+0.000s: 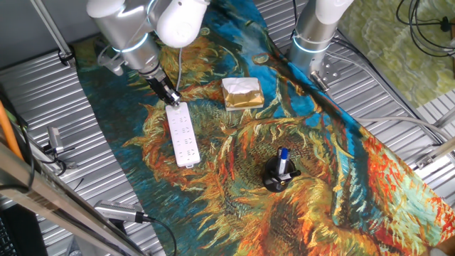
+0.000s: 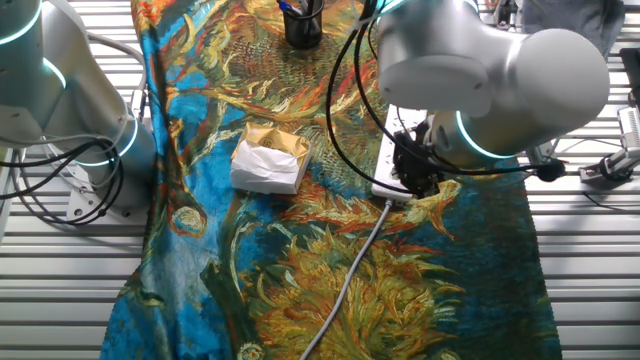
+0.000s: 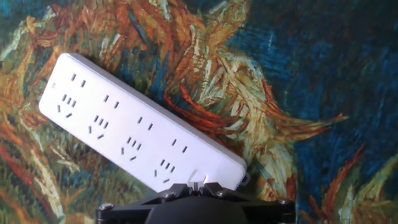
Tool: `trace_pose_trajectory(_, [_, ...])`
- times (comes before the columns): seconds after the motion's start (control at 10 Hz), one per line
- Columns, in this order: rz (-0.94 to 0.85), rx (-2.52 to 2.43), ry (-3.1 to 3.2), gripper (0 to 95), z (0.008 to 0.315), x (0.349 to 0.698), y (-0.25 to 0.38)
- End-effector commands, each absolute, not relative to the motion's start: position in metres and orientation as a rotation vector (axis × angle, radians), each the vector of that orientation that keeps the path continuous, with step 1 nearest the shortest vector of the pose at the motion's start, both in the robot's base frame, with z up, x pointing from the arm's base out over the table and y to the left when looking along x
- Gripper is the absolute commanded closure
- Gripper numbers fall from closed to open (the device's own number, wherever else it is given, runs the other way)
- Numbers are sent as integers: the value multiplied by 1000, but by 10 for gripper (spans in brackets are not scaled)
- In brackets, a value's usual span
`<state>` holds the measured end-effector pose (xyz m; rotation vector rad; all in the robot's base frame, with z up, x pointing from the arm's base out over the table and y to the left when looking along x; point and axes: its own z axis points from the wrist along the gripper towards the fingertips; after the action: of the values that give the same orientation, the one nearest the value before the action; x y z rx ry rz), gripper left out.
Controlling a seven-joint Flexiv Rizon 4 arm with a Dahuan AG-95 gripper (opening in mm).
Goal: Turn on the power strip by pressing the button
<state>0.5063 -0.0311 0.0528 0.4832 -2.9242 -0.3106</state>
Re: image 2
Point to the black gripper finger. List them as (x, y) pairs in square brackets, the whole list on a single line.
[(411, 181), (431, 186)]

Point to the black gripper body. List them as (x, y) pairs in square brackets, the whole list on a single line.
[(415, 150)]

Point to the white power strip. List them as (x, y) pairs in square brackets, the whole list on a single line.
[(385, 160)]

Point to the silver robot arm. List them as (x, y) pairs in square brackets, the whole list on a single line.
[(500, 80)]

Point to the sunflower painting cloth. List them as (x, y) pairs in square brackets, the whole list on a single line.
[(325, 280)]

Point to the gold white tissue pack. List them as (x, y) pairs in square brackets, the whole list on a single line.
[(267, 162)]

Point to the black pen holder cup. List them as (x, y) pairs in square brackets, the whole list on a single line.
[(302, 31)]

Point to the blue capped pen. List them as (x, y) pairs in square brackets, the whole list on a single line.
[(289, 7)]

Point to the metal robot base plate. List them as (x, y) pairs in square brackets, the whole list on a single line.
[(80, 197)]

